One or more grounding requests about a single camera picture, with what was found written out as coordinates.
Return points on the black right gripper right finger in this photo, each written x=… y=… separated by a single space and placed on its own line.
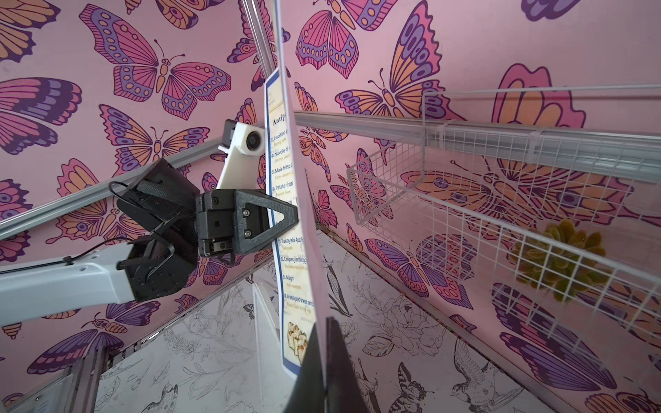
x=343 y=394

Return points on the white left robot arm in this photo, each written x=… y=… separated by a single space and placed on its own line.
x=183 y=225

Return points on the dim sum menu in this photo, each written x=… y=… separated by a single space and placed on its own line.
x=303 y=301

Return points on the white wire rack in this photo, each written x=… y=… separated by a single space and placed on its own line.
x=447 y=205

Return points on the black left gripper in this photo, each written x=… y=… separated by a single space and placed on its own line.
x=240 y=222

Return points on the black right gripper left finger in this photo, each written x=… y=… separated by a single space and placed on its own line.
x=308 y=394

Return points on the green succulent plant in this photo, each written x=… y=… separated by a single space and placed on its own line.
x=558 y=261

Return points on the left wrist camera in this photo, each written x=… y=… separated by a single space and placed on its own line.
x=244 y=145

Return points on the aluminium cage frame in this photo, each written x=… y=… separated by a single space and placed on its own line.
x=93 y=93

